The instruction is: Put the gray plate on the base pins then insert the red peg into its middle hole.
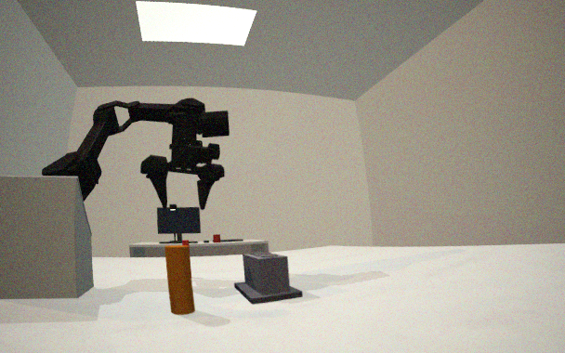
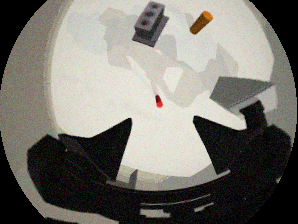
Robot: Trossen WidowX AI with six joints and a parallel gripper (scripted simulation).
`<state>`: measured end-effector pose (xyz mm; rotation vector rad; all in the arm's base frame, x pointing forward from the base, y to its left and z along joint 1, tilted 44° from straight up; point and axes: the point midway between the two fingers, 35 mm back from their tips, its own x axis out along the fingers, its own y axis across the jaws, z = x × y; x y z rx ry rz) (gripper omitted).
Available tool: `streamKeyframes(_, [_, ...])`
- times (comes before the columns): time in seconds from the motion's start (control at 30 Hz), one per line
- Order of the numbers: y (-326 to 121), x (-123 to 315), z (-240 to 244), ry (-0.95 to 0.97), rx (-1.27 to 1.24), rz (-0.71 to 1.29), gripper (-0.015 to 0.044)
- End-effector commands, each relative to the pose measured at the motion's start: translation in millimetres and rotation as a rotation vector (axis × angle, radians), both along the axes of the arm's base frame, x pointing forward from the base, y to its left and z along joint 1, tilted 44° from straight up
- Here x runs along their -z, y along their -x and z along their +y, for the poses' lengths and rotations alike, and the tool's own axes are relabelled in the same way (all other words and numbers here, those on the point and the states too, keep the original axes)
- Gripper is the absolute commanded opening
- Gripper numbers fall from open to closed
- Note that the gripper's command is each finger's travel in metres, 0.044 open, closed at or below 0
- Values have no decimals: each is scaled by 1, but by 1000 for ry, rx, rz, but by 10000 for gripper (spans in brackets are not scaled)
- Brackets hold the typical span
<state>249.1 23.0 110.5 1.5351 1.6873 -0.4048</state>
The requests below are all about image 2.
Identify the red peg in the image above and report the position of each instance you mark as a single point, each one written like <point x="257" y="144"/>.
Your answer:
<point x="158" y="102"/>

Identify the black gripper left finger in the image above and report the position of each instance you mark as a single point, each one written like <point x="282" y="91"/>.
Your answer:
<point x="104" y="150"/>

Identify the orange-brown cylinder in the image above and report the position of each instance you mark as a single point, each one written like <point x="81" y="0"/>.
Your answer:
<point x="201" y="22"/>

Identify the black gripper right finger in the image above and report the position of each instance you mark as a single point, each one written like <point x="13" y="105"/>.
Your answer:
<point x="223" y="143"/>

